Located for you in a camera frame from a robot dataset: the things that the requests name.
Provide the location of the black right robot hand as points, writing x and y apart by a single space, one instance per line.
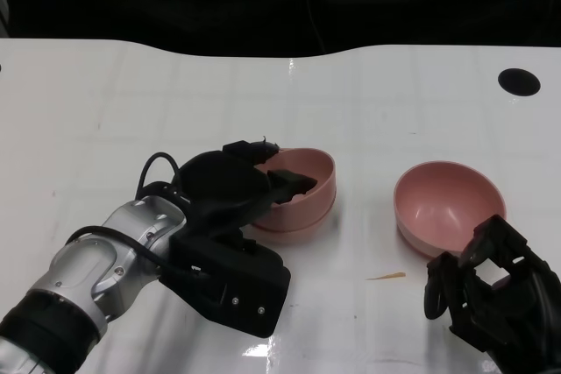
521 321

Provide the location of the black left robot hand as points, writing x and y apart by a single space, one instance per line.
219 190

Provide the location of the pink plastic bowl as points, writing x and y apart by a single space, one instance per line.
438 203
322 172
289 237

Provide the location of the thin tan wood sliver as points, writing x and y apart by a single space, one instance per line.
390 276

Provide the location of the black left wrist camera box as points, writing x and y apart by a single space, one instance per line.
245 286

